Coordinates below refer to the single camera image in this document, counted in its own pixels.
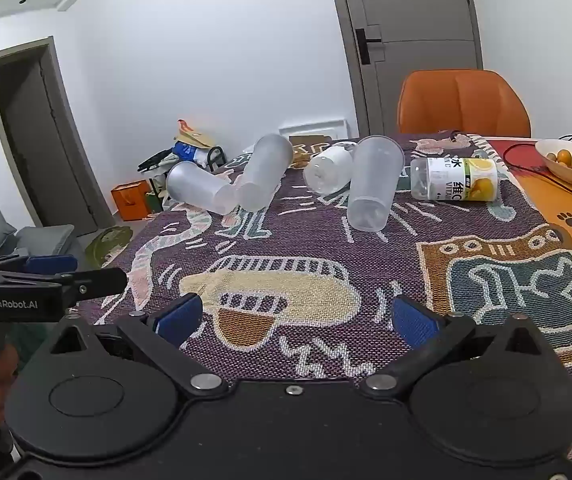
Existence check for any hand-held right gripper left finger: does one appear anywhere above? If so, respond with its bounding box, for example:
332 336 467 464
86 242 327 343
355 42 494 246
47 293 229 399

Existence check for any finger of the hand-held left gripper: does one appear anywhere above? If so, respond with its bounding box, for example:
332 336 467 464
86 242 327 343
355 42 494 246
0 254 80 276
58 267 129 309

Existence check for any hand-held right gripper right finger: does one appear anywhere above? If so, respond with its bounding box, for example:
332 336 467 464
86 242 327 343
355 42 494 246
365 295 554 402

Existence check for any tall frosted plastic cup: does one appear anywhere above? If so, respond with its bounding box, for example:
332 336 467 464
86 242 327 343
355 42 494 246
236 133 295 213
346 135 407 233
165 161 239 216

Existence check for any small white plastic cup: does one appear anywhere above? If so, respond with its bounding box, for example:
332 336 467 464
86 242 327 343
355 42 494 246
302 142 359 195

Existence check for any green leaf shaped mat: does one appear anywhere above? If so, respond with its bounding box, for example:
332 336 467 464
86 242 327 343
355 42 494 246
84 225 135 269

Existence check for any orange box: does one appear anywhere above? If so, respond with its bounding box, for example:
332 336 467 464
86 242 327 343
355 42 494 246
110 179 151 222

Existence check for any printed woven blanket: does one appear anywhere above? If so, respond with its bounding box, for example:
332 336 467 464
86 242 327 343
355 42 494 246
92 132 572 462

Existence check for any clear bottle with yellow label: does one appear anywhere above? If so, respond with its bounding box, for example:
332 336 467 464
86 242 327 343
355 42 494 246
408 156 499 203

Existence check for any pile of bags and clutter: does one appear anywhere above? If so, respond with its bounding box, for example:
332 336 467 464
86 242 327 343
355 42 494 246
137 119 227 211

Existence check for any white bowl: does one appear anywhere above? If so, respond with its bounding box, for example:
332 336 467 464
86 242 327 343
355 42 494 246
534 138 572 190

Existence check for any white flat box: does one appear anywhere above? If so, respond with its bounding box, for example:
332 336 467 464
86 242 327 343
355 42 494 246
278 118 350 141

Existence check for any orange chair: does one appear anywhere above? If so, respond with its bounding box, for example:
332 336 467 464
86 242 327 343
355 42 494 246
396 68 533 140

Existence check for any grey door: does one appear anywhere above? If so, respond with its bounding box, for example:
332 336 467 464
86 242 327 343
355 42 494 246
325 0 484 139

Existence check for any dark open doorway frame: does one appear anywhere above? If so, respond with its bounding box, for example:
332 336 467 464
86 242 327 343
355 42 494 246
0 36 117 237

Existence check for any black door handle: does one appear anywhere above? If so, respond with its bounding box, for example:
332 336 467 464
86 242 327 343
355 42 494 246
354 27 383 66

